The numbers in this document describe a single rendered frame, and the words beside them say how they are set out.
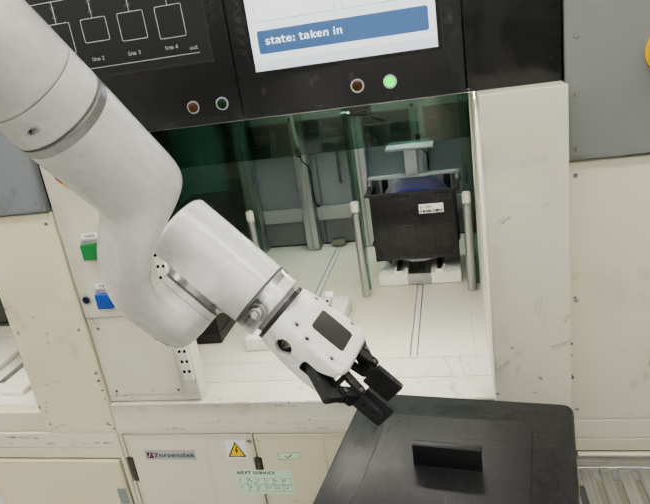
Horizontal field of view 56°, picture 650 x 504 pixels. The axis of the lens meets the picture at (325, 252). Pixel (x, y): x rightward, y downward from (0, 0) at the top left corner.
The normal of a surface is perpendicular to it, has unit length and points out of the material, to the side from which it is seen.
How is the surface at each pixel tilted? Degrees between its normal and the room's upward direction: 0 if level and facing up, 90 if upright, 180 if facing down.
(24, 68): 105
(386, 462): 0
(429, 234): 90
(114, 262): 80
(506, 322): 90
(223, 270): 68
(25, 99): 115
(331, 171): 90
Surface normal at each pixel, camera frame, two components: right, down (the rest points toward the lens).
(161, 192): 0.76, 0.35
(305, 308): 0.51, -0.70
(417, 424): -0.15, -0.93
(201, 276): 0.02, -0.11
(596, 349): -0.18, 0.36
